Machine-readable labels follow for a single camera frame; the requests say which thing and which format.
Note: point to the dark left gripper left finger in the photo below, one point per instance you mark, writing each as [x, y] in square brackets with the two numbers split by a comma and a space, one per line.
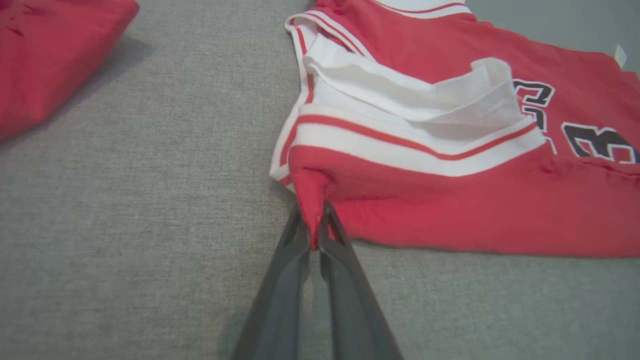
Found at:
[280, 300]

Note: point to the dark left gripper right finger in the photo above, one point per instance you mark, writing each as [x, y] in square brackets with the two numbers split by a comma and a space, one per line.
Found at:
[350, 310]

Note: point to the red basketball jersey number 23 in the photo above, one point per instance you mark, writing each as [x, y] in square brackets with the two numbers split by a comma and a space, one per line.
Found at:
[475, 205]

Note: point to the red shorts with white stripe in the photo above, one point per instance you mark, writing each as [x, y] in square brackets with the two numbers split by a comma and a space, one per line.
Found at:
[50, 60]

